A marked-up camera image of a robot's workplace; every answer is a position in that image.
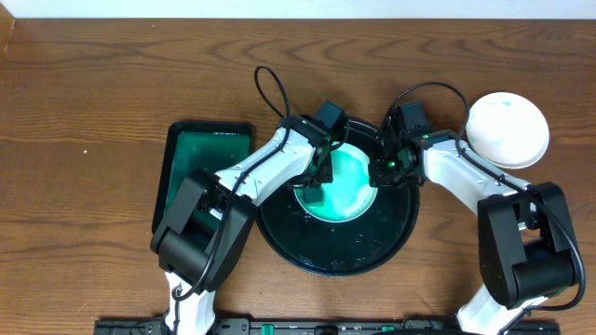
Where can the round black tray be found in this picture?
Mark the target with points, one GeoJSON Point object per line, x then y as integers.
{"type": "Point", "coordinates": [345, 248]}

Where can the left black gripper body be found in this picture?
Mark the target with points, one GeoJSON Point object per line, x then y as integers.
{"type": "Point", "coordinates": [323, 168]}

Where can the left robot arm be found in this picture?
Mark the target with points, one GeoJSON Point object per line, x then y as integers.
{"type": "Point", "coordinates": [201, 235]}

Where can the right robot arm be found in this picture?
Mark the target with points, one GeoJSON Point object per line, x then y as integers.
{"type": "Point", "coordinates": [529, 257]}

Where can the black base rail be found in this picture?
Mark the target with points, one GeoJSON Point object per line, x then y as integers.
{"type": "Point", "coordinates": [242, 326]}

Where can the rectangular black sponge tray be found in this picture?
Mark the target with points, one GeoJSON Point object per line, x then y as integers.
{"type": "Point", "coordinates": [191, 145]}

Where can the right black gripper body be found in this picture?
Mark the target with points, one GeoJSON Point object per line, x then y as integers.
{"type": "Point", "coordinates": [388, 171]}

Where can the green sponge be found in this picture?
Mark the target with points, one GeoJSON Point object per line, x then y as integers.
{"type": "Point", "coordinates": [312, 196]}

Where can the white plate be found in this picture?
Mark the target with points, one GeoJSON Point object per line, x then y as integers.
{"type": "Point", "coordinates": [508, 130]}

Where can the mint plate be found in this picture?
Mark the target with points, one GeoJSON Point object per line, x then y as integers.
{"type": "Point", "coordinates": [349, 195]}

